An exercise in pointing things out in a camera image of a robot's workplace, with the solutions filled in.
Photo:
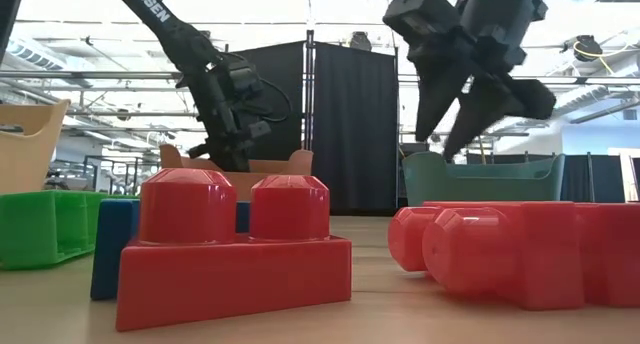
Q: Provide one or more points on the red two-stud plastic brick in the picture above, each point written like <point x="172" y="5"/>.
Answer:
<point x="225" y="284"/>
<point x="525" y="254"/>
<point x="615" y="254"/>

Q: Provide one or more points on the white panel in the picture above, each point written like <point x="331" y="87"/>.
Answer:
<point x="630" y="179"/>

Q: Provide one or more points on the green plastic brick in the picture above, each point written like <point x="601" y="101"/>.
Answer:
<point x="45" y="229"/>

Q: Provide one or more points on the black folding partition screen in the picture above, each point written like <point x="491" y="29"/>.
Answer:
<point x="350" y="144"/>

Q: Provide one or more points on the yellow plastic bin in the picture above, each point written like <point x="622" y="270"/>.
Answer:
<point x="25" y="154"/>

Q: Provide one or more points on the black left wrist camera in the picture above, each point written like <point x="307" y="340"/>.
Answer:
<point x="245" y="84"/>

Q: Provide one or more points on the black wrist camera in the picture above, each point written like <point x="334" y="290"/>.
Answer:
<point x="420" y="14"/>
<point x="245" y="84"/>

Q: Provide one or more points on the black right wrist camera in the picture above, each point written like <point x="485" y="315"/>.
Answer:
<point x="420" y="14"/>

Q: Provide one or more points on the orange plastic bin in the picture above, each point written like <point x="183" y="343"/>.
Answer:
<point x="280" y="166"/>

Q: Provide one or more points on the teal plastic bin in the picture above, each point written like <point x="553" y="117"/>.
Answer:
<point x="480" y="189"/>

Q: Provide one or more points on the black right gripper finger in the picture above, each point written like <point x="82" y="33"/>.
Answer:
<point x="437" y="99"/>
<point x="480" y="109"/>

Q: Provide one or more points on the black ceiling device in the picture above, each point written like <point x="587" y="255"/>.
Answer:
<point x="361" y="40"/>
<point x="587" y="48"/>

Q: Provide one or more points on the blue wooden arch block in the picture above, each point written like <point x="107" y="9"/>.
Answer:
<point x="112" y="249"/>

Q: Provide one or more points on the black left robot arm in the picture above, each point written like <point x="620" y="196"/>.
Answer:
<point x="170" y="29"/>

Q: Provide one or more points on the grey overhead pipe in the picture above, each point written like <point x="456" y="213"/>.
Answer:
<point x="75" y="74"/>

